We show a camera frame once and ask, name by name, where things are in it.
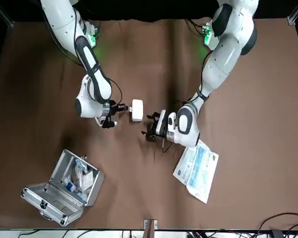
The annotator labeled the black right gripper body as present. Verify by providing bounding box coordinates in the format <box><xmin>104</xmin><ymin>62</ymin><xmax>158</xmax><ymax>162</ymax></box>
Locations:
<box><xmin>101</xmin><ymin>100</ymin><xmax>118</xmax><ymax>129</ymax></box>

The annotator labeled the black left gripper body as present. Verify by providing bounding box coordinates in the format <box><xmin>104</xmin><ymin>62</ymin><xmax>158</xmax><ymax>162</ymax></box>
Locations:
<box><xmin>150</xmin><ymin>116</ymin><xmax>162</xmax><ymax>137</ymax></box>

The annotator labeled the small white medicine box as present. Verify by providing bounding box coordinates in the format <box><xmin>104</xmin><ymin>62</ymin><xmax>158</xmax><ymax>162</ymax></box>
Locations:
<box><xmin>128</xmin><ymin>99</ymin><xmax>145</xmax><ymax>123</ymax></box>

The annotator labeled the blue white medicine carton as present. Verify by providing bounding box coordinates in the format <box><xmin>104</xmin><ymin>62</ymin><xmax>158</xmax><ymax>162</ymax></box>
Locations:
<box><xmin>64</xmin><ymin>180</ymin><xmax>77</xmax><ymax>194</ymax></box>

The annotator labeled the blue white mask packet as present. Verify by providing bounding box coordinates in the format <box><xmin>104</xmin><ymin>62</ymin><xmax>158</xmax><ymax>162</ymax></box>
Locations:
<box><xmin>173</xmin><ymin>146</ymin><xmax>202</xmax><ymax>187</ymax></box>
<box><xmin>185</xmin><ymin>139</ymin><xmax>220</xmax><ymax>205</ymax></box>

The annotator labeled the clear plastic bag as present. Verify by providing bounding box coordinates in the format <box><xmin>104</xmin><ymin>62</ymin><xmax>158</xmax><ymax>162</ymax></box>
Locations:
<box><xmin>70</xmin><ymin>158</ymin><xmax>89</xmax><ymax>183</ymax></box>

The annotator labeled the silver aluminium case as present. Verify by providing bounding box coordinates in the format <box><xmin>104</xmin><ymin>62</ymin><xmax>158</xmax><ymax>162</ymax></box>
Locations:
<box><xmin>20</xmin><ymin>148</ymin><xmax>105</xmax><ymax>228</ymax></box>

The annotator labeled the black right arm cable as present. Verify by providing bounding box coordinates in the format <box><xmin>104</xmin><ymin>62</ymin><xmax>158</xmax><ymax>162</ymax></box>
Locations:
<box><xmin>43</xmin><ymin>14</ymin><xmax>123</xmax><ymax>106</ymax></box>

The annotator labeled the black cable bundle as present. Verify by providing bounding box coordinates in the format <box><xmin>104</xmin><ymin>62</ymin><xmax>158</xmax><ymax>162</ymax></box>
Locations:
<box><xmin>186</xmin><ymin>212</ymin><xmax>298</xmax><ymax>238</ymax></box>

